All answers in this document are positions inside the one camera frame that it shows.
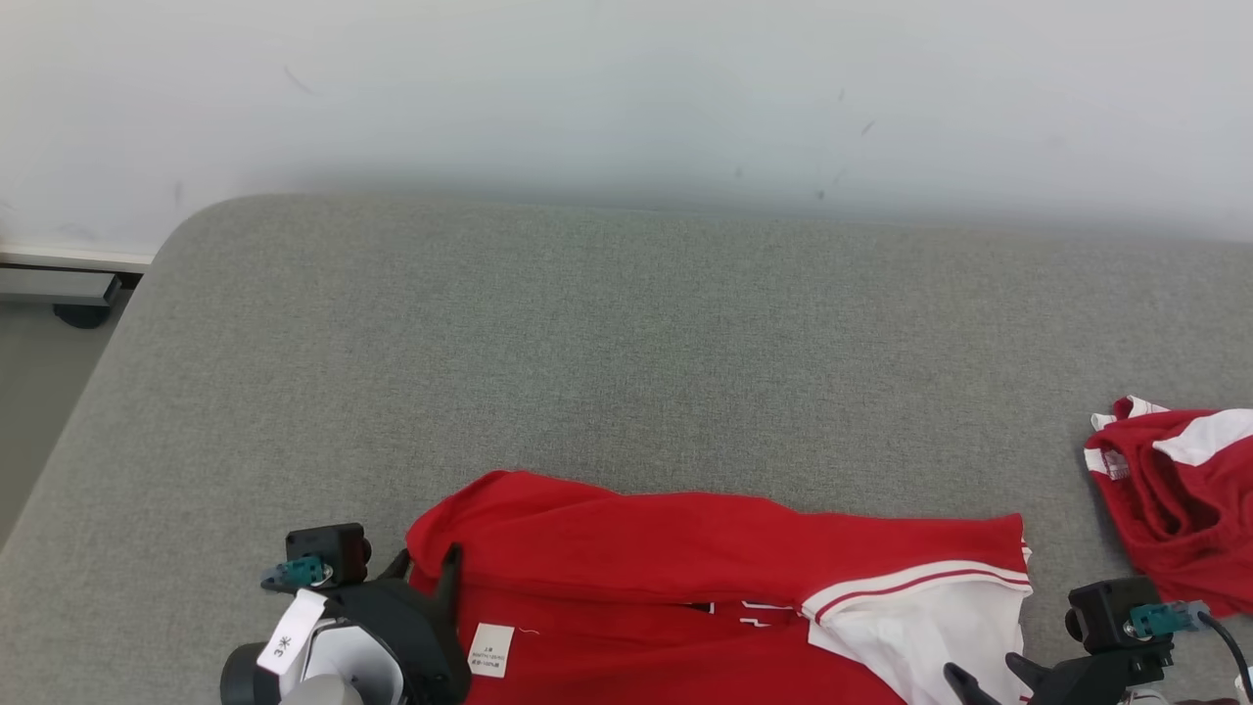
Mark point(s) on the white paper tag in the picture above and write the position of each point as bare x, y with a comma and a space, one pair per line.
289, 636

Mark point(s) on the red Bulls basketball shorts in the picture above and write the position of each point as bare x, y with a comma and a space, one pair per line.
1194, 519

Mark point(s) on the grey fabric sofa seat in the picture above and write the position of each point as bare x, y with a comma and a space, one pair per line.
636, 343

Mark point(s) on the white wall baseboard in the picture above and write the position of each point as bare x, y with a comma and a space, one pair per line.
69, 257

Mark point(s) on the black round foot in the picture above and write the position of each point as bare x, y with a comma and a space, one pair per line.
83, 315

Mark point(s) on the red Bulls basketball jersey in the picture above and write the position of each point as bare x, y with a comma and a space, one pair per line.
636, 548

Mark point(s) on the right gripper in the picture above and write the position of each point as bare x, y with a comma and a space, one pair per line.
1087, 681

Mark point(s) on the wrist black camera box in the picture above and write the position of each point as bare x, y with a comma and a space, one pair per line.
1101, 612
328, 548

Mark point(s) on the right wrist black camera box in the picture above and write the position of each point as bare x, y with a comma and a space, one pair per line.
1101, 612

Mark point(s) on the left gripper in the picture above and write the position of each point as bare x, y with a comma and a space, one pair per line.
416, 641

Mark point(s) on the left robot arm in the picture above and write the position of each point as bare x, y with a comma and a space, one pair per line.
245, 681

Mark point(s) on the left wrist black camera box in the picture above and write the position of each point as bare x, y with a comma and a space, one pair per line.
328, 548

